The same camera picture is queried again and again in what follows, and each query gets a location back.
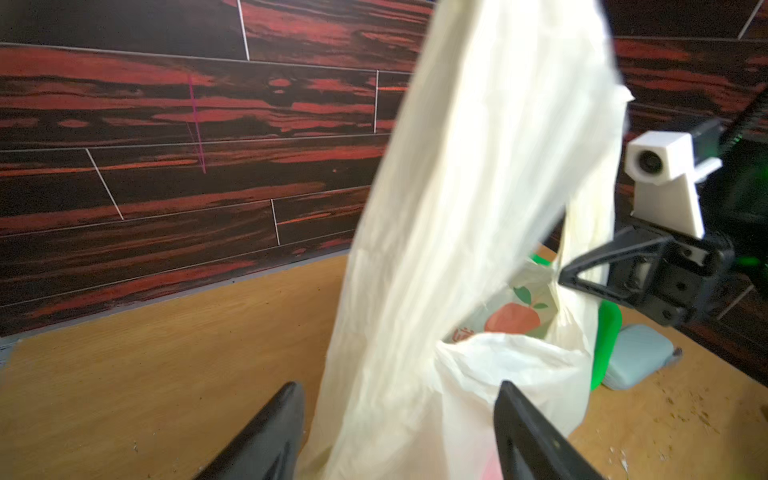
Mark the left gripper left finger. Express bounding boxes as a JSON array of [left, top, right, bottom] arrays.
[[197, 382, 305, 480]]

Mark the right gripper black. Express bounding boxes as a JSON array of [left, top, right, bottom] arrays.
[[558, 91, 767, 325]]

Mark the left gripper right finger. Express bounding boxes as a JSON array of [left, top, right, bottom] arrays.
[[493, 380, 602, 480]]

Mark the white plastic bag orange print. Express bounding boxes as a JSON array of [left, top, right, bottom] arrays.
[[297, 1, 631, 479]]

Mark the green plastic basket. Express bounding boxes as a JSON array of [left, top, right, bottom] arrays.
[[530, 254, 624, 392]]

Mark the pale blue object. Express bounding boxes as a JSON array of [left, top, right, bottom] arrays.
[[602, 324, 683, 391]]

